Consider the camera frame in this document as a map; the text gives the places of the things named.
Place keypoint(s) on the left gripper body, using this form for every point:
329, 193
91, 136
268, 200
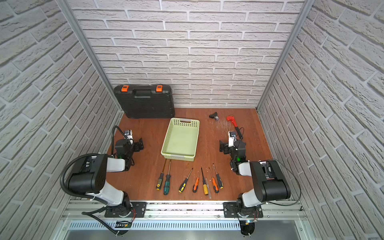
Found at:
135, 148

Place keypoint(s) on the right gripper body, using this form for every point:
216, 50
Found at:
228, 150

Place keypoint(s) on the black yellow small screwdriver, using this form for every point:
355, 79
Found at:
219, 181

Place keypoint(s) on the orange handle screwdriver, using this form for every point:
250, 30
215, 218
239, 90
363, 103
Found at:
215, 186

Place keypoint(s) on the black yellow dotted screwdriver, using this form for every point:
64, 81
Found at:
160, 179

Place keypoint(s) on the yellow handle screwdriver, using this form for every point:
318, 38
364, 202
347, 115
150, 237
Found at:
205, 187

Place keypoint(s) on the green black screwdriver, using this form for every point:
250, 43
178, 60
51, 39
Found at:
167, 182

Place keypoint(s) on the clear handle tester screwdriver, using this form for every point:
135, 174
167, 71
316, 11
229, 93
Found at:
208, 189

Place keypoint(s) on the orange black screwdriver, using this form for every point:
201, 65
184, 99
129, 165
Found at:
196, 184

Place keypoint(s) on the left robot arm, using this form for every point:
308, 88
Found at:
86, 176

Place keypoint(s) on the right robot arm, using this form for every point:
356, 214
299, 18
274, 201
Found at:
269, 182

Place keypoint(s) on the light green plastic bin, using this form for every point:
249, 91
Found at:
181, 140

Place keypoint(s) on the red pipe wrench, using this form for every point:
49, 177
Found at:
232, 120

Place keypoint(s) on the small black caster wheel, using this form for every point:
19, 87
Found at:
214, 116

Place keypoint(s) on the black plastic tool case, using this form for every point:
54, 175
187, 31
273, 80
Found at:
146, 101

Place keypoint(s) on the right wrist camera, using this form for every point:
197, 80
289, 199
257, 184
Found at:
232, 138

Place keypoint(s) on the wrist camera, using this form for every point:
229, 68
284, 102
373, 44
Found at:
232, 138
128, 134

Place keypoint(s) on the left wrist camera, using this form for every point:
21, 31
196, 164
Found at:
128, 134

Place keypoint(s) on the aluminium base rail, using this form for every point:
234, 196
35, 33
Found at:
214, 210

